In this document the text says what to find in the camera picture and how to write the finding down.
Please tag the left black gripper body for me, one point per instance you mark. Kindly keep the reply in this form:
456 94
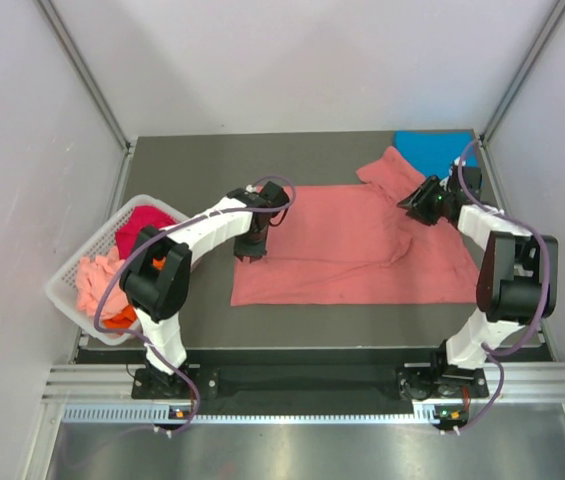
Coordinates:
251 244

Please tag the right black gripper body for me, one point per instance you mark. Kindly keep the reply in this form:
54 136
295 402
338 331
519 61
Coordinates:
431 207

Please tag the salmon pink t shirt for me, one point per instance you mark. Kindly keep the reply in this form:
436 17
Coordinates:
352 245

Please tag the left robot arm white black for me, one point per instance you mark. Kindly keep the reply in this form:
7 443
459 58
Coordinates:
157 277

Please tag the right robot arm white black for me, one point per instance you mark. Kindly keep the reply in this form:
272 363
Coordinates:
516 286

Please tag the folded blue t shirt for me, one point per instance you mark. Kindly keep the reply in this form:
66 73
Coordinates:
432 153

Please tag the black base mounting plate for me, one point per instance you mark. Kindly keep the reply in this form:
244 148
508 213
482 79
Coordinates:
298 381

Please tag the orange t shirt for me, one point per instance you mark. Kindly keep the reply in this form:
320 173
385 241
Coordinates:
117 311

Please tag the light peach t shirt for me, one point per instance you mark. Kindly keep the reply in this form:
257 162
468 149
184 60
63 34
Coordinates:
87 284

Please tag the white plastic laundry basket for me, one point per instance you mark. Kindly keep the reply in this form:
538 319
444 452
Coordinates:
115 232

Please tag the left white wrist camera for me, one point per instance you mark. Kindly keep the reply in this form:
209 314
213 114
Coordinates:
253 190

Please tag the grey slotted cable duct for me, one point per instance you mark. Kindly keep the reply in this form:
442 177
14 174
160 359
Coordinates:
165 414

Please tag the right aluminium frame post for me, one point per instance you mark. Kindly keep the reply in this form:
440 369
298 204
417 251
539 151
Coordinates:
540 41

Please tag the aluminium frame post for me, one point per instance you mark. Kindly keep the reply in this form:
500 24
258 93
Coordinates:
61 32
540 41

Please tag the left aluminium frame post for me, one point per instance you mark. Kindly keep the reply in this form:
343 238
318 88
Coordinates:
61 32

